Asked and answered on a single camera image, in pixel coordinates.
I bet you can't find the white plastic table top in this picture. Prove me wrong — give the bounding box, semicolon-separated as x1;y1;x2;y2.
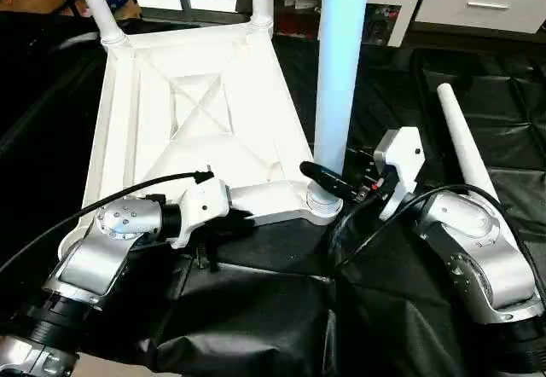
56;24;346;264

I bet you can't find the black mat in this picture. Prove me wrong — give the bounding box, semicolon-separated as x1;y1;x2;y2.
0;10;546;377

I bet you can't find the white glass door cabinet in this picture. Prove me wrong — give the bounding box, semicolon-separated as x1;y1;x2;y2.
271;0;432;47

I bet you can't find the white drawer unit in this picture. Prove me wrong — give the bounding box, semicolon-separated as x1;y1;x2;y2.
414;0;546;35

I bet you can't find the blue box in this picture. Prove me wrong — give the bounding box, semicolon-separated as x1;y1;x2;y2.
107;0;142;21

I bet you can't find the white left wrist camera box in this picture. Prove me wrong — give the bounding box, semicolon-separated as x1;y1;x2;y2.
169;177;233;251

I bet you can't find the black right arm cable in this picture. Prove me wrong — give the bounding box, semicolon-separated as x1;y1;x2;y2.
328;185;540;310

